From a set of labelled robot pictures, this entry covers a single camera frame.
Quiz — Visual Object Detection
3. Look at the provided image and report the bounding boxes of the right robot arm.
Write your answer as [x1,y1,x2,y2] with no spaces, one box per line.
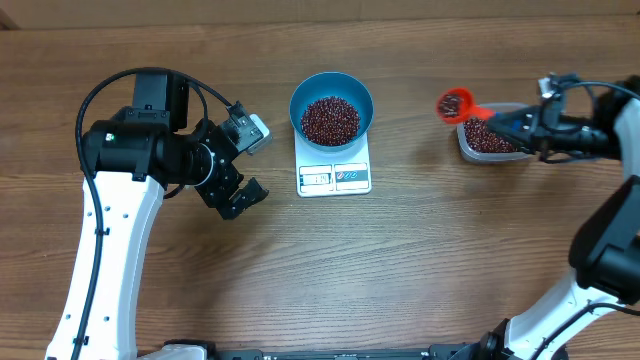
[454,74,639,359]

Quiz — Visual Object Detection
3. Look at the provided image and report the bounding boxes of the red measuring scoop blue handle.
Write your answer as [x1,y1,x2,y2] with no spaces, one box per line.
[436,88,496,125]

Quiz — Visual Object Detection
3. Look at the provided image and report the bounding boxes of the beans in blue bowl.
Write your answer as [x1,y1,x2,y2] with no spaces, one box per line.
[300,96,361,147]

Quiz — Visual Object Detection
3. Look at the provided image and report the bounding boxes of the beans in red scoop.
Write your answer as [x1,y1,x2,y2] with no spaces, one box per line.
[438,93,464,118]

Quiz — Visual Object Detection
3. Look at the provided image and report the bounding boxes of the clear plastic container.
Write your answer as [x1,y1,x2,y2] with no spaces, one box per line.
[456,102,529,164]

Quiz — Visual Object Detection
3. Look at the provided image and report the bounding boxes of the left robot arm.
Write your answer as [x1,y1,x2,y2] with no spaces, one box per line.
[46,67,271,359]

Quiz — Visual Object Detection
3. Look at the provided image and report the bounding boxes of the blue bowl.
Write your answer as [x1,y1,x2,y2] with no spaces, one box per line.
[289,72,375,152]

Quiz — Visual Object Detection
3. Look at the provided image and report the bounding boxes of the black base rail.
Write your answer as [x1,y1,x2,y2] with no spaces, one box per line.
[139,339,569,360]

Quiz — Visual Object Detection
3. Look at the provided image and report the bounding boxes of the white kitchen scale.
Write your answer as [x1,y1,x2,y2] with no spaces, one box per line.
[295,134,373,198]

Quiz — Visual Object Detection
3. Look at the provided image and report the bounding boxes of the red adzuki beans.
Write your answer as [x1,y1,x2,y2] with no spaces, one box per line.
[463,118,516,153]

